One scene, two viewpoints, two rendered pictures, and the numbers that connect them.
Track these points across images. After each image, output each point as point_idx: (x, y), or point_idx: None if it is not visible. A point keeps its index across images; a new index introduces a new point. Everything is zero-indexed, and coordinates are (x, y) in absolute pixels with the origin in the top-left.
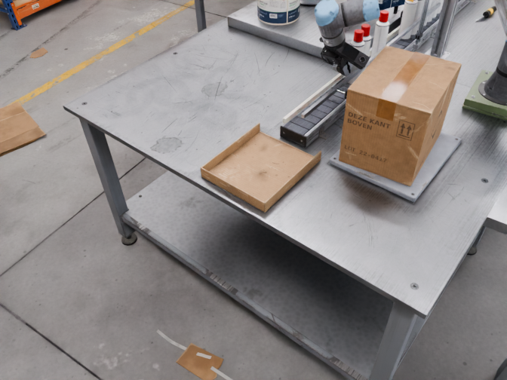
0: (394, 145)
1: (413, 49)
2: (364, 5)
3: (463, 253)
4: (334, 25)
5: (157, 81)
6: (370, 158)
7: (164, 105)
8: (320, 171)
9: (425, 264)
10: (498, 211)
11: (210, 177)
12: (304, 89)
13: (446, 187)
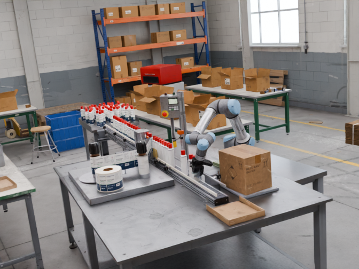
0: (263, 172)
1: None
2: (212, 136)
3: (309, 188)
4: (208, 147)
5: (127, 230)
6: (257, 184)
7: (155, 230)
8: None
9: (310, 194)
10: (292, 179)
11: (235, 221)
12: (182, 196)
13: (274, 183)
